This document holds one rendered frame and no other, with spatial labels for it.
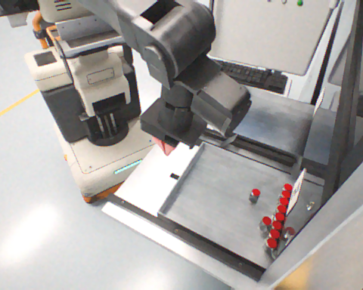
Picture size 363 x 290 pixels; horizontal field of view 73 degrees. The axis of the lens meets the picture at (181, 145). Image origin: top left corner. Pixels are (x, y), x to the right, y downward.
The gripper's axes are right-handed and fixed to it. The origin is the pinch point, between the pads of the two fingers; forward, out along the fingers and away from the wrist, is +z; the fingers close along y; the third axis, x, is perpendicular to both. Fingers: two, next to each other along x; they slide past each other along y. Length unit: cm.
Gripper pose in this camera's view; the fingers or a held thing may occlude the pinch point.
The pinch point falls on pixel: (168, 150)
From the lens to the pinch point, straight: 48.3
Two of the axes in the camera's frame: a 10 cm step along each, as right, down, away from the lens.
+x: 4.7, -6.5, 6.0
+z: -1.6, 6.0, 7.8
